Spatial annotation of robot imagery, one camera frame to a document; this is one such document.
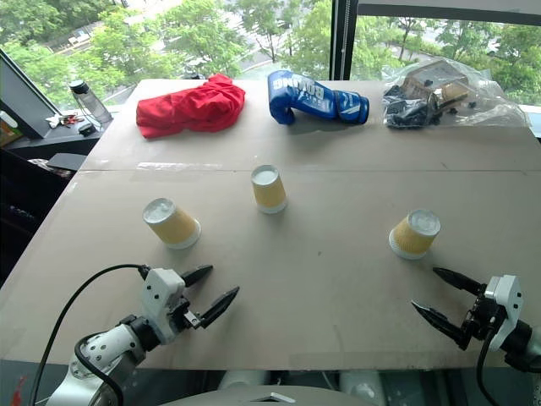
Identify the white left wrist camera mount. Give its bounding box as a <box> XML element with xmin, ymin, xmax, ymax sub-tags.
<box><xmin>141</xmin><ymin>267</ymin><xmax>188</xmax><ymax>345</ymax></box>

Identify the brown cardboard box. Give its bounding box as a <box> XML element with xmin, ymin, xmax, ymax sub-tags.
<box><xmin>400</xmin><ymin>62</ymin><xmax>471</xmax><ymax>103</ymax></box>

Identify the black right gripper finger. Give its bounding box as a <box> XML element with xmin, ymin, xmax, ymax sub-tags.
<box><xmin>432</xmin><ymin>266</ymin><xmax>487</xmax><ymax>294</ymax></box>
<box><xmin>411</xmin><ymin>300</ymin><xmax>470</xmax><ymax>352</ymax></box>

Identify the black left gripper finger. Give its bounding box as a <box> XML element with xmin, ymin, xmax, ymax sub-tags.
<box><xmin>181</xmin><ymin>265</ymin><xmax>214</xmax><ymax>288</ymax></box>
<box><xmin>199</xmin><ymin>286</ymin><xmax>241</xmax><ymax>330</ymax></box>

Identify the narrow cardboard sheet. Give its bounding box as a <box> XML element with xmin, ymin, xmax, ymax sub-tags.
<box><xmin>79</xmin><ymin>78</ymin><xmax>541</xmax><ymax>173</ymax></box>

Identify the red crumpled cloth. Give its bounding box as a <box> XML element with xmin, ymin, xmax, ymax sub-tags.
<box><xmin>135</xmin><ymin>73</ymin><xmax>247</xmax><ymax>140</ymax></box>

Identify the blue boxing glove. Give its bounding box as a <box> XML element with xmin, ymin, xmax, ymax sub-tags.
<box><xmin>266</xmin><ymin>69</ymin><xmax>370</xmax><ymax>126</ymax></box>

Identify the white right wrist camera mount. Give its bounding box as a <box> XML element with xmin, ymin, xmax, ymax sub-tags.
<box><xmin>483</xmin><ymin>274</ymin><xmax>524</xmax><ymax>353</ymax></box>

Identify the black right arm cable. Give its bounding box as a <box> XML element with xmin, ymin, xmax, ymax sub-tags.
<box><xmin>475</xmin><ymin>326</ymin><xmax>505</xmax><ymax>406</ymax></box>

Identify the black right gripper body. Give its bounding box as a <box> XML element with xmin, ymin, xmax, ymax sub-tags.
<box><xmin>462</xmin><ymin>291</ymin><xmax>507</xmax><ymax>348</ymax></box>

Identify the dark flat monitor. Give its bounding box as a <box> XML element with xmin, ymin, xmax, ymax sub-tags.
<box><xmin>0</xmin><ymin>47</ymin><xmax>65</xmax><ymax>140</ymax></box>

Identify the large cardboard sheet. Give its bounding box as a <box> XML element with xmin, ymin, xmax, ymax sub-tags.
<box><xmin>0</xmin><ymin>167</ymin><xmax>541</xmax><ymax>372</ymax></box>

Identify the clear plastic bag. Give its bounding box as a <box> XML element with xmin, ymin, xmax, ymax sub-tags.
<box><xmin>380</xmin><ymin>58</ymin><xmax>530</xmax><ymax>130</ymax></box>

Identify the green yellow box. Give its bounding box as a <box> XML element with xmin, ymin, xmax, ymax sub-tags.
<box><xmin>0</xmin><ymin>118</ymin><xmax>24</xmax><ymax>148</ymax></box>

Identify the yellow ribbed paper cup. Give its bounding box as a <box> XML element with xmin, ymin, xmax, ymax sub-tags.
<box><xmin>250</xmin><ymin>164</ymin><xmax>288</xmax><ymax>215</ymax></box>
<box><xmin>388</xmin><ymin>208</ymin><xmax>442</xmax><ymax>261</ymax></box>
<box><xmin>142</xmin><ymin>197</ymin><xmax>202</xmax><ymax>250</ymax></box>

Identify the black side desk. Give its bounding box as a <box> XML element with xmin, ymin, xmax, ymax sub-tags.
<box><xmin>0</xmin><ymin>110</ymin><xmax>114</xmax><ymax>162</ymax></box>

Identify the pile of black small parts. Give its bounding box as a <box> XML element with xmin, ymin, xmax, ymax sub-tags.
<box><xmin>382</xmin><ymin>84</ymin><xmax>443</xmax><ymax>129</ymax></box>

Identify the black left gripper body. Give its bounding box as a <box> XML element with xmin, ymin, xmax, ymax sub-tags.
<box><xmin>167</xmin><ymin>294</ymin><xmax>204</xmax><ymax>334</ymax></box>

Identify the grey rounded robot torso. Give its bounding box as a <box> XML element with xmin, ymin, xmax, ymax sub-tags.
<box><xmin>159</xmin><ymin>368</ymin><xmax>384</xmax><ymax>406</ymax></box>

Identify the black window frame post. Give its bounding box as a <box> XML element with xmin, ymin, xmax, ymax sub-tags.
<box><xmin>329</xmin><ymin>0</ymin><xmax>360</xmax><ymax>82</ymax></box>

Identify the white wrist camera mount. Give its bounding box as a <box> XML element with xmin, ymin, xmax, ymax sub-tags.
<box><xmin>483</xmin><ymin>274</ymin><xmax>524</xmax><ymax>353</ymax></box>
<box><xmin>141</xmin><ymin>267</ymin><xmax>188</xmax><ymax>345</ymax></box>

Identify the short black left arm cable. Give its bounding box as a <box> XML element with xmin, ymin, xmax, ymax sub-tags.
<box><xmin>74</xmin><ymin>332</ymin><xmax>125</xmax><ymax>406</ymax></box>

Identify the clear bottle with black cap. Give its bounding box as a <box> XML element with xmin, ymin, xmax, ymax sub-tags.
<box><xmin>68</xmin><ymin>79</ymin><xmax>114</xmax><ymax>126</ymax></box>

